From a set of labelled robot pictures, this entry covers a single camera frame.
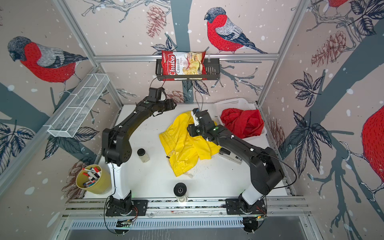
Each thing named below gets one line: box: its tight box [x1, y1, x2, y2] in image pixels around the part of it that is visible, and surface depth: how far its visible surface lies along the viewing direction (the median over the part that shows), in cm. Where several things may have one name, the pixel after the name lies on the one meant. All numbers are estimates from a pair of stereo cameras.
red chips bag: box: [161, 50, 208, 81], surface depth 90 cm
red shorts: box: [220, 108, 265, 139], surface depth 96 cm
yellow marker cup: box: [75, 164, 112, 195], surface depth 74 cm
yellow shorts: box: [159, 111, 222, 177], surface depth 94 cm
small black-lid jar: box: [137, 148, 150, 163], surface depth 86 cm
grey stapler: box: [218, 146, 243, 165], surface depth 90 cm
